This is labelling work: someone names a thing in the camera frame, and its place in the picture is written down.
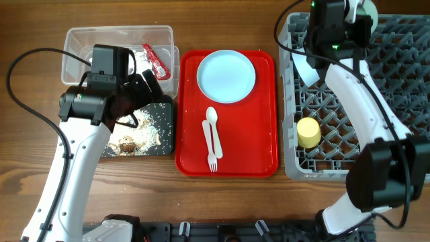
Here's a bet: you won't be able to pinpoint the red serving tray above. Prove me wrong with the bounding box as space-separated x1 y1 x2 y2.
175 50 279 178

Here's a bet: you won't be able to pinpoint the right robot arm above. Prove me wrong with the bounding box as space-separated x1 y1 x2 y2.
305 1 429 239

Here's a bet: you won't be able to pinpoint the white plastic fork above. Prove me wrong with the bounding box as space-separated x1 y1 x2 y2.
202 120 218 173

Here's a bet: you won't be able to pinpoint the yellow plastic cup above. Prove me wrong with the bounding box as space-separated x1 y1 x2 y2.
296 117 321 149

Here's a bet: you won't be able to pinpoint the mint green bowl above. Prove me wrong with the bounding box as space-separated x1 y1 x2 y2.
357 0 378 26

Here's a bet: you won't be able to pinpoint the black plastic tray bin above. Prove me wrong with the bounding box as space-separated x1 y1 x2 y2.
100 95 175 157

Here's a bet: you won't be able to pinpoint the clear plastic bin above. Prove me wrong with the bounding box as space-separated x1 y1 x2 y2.
64 25 179 98

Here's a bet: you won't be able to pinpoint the white napkin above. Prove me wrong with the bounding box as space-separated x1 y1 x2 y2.
128 50 153 74

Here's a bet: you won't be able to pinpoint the red snack wrapper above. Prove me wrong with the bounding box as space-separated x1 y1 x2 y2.
142 43 171 81

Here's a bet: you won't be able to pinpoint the small light blue bowl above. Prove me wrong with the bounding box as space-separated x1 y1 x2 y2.
292 53 320 87

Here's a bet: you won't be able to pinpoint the white plastic spoon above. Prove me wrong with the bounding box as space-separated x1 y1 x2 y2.
206 106 223 159

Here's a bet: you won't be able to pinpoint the grey dishwasher rack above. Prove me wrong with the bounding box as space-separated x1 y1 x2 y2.
279 15 429 182

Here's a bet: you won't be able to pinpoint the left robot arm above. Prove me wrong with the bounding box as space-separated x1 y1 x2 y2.
20 44 164 241

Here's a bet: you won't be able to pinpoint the light blue plate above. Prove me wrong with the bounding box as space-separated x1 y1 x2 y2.
196 50 257 104

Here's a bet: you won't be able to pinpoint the food scraps rice and nuts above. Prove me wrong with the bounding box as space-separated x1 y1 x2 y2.
107 109 169 157

